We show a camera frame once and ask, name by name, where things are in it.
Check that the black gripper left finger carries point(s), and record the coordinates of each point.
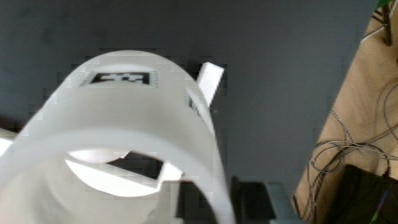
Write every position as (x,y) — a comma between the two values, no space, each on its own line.
(168,212)

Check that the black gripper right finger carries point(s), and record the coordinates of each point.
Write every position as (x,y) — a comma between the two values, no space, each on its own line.
(262,203)

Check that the white lamp shade cone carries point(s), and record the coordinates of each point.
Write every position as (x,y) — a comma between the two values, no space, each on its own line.
(118,136)

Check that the black box on floor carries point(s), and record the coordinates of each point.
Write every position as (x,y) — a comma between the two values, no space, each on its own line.
(367,199)

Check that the white front wall bar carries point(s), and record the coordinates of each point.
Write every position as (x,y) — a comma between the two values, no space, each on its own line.
(8,135)

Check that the white wall bar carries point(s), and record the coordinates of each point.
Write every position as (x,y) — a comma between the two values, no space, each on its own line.
(8,135)
(209,80)

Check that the white left wall bar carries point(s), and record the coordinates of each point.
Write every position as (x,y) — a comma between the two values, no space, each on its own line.
(209,80)

